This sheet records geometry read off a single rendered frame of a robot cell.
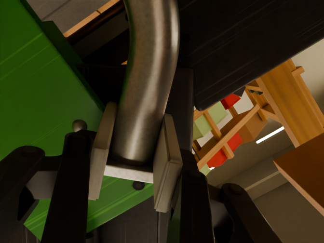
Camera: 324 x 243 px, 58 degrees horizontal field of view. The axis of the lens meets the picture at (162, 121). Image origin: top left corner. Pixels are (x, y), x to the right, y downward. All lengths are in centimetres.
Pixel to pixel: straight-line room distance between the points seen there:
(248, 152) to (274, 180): 210
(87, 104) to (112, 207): 9
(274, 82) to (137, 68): 85
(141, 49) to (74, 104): 7
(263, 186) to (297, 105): 680
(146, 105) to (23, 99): 9
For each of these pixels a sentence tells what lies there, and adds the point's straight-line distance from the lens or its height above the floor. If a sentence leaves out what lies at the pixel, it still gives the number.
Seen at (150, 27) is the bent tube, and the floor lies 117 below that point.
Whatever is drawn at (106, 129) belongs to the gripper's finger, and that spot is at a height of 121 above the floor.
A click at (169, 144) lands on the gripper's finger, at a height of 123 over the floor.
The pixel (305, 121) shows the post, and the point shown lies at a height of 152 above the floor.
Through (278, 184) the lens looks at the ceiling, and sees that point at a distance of 786.
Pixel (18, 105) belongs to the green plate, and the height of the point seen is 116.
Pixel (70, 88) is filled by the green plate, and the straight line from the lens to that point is 21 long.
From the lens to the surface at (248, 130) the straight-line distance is 417.
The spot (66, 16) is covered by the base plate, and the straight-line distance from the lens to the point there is 85.
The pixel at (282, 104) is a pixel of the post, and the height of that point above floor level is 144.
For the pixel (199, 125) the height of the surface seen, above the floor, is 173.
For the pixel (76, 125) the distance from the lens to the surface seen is 22.
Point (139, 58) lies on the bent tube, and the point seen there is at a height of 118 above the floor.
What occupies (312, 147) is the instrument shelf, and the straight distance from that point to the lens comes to 78.
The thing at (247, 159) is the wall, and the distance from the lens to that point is 969.
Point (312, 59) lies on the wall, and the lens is 984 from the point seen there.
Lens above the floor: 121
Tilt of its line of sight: 4 degrees up
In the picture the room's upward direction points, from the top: 148 degrees clockwise
